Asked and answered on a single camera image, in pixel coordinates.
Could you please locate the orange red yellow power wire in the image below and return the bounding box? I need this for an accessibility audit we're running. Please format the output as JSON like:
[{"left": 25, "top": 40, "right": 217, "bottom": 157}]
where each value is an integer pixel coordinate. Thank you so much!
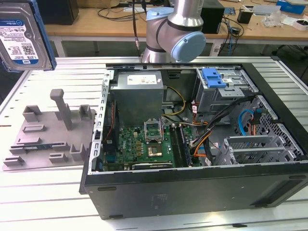
[{"left": 249, "top": 109, "right": 263, "bottom": 136}]

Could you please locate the hard disk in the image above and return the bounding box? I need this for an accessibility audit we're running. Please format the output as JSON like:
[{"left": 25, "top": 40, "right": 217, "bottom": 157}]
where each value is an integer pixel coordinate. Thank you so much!
[{"left": 0, "top": 0, "right": 57, "bottom": 72}]

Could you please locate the silver disk bay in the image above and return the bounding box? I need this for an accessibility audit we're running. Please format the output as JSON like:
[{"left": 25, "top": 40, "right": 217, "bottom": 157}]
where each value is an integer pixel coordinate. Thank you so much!
[{"left": 222, "top": 134, "right": 304, "bottom": 167}]

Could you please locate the metal socket cover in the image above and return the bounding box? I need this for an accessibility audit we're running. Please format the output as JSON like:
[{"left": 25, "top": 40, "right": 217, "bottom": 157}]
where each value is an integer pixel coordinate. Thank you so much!
[{"left": 143, "top": 119, "right": 165, "bottom": 143}]

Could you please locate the grey power supply unit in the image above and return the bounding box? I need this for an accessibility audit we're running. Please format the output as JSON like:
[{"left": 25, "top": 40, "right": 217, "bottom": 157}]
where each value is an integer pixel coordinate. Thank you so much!
[{"left": 109, "top": 71, "right": 167, "bottom": 128}]

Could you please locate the green motherboard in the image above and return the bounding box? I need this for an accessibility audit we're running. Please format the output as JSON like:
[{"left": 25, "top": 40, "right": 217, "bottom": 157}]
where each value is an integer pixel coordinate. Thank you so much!
[{"left": 103, "top": 122, "right": 200, "bottom": 171}]

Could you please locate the CPU socket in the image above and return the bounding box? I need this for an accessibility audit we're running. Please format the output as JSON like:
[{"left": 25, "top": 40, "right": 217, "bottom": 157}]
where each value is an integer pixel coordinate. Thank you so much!
[{"left": 146, "top": 143, "right": 165, "bottom": 159}]

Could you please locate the black RAM slot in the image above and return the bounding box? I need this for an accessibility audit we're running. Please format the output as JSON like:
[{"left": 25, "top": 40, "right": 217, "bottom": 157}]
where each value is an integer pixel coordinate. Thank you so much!
[{"left": 169, "top": 124, "right": 187, "bottom": 168}]

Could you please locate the black graphics card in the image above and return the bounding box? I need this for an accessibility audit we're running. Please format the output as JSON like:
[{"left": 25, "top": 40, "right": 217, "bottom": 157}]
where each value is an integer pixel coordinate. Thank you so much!
[{"left": 131, "top": 162, "right": 173, "bottom": 170}]

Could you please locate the silver optical drive cage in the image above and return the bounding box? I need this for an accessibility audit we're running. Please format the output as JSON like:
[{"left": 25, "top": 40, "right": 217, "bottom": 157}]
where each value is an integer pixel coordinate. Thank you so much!
[{"left": 193, "top": 67, "right": 259, "bottom": 121}]

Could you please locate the blue plastic drive latch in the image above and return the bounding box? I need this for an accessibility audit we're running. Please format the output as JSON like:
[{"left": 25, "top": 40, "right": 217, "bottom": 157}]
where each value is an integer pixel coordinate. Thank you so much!
[{"left": 202, "top": 68, "right": 227, "bottom": 89}]

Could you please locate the black PC case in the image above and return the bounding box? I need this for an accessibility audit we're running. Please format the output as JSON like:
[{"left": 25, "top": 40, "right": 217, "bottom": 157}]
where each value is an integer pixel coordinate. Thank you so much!
[{"left": 79, "top": 56, "right": 308, "bottom": 221}]

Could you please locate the wooden desk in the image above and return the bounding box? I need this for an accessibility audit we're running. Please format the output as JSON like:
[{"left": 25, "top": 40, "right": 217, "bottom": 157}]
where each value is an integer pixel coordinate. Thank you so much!
[{"left": 44, "top": 0, "right": 308, "bottom": 41}]

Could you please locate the grey parts rack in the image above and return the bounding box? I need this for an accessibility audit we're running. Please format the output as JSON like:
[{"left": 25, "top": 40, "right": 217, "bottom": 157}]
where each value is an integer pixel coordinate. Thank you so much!
[{"left": 1, "top": 89, "right": 97, "bottom": 172}]

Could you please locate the small black computer tower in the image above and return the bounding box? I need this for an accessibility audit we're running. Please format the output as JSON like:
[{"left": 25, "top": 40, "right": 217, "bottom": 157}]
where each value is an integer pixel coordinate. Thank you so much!
[{"left": 201, "top": 6, "right": 226, "bottom": 34}]

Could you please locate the bluish RAM stick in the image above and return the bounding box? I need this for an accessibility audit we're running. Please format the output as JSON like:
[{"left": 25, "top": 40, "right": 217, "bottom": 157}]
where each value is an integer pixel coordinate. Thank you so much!
[{"left": 24, "top": 143, "right": 52, "bottom": 149}]

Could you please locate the small black box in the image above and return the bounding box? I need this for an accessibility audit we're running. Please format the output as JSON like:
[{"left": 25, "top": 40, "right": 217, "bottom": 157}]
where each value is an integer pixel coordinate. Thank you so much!
[{"left": 237, "top": 7, "right": 253, "bottom": 24}]

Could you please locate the large black computer tower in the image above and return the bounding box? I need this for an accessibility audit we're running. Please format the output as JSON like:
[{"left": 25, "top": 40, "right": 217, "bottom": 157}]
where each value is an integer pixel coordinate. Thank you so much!
[{"left": 37, "top": 0, "right": 79, "bottom": 26}]

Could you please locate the flat white box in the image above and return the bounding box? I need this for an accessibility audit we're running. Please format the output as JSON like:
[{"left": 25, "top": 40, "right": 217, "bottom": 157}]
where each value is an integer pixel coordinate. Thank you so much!
[{"left": 252, "top": 4, "right": 281, "bottom": 16}]

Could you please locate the clear plastic bag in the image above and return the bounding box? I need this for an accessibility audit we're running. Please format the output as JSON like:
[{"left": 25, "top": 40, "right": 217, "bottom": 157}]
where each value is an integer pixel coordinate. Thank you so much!
[{"left": 261, "top": 11, "right": 289, "bottom": 27}]

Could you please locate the white box black inlay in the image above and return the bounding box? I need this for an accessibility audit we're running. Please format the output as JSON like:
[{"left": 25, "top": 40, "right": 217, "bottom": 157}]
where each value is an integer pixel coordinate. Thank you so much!
[{"left": 292, "top": 19, "right": 308, "bottom": 31}]

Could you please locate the blue cardboard box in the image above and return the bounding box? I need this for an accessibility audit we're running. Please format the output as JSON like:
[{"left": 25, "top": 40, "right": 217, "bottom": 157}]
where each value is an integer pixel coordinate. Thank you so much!
[{"left": 276, "top": 0, "right": 308, "bottom": 15}]

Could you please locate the yellow black wire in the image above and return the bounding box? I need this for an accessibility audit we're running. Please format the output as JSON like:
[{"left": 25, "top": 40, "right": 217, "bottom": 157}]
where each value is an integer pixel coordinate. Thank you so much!
[{"left": 162, "top": 86, "right": 187, "bottom": 118}]

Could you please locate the orange wire bundle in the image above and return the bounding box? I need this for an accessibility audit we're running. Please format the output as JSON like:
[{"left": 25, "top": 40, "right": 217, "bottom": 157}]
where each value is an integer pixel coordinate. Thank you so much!
[{"left": 191, "top": 129, "right": 214, "bottom": 158}]

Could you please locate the black cable bundle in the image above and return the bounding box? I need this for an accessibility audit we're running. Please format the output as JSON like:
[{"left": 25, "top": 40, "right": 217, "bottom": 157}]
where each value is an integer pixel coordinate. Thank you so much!
[{"left": 192, "top": 95, "right": 256, "bottom": 146}]

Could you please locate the thin black cable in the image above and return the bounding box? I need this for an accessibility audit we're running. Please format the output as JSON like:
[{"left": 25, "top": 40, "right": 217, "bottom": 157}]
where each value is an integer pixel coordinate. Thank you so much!
[{"left": 131, "top": 0, "right": 144, "bottom": 57}]

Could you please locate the blue data wire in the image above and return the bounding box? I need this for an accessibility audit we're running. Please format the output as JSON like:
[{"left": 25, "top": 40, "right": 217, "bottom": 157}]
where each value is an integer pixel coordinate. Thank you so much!
[{"left": 237, "top": 108, "right": 254, "bottom": 137}]

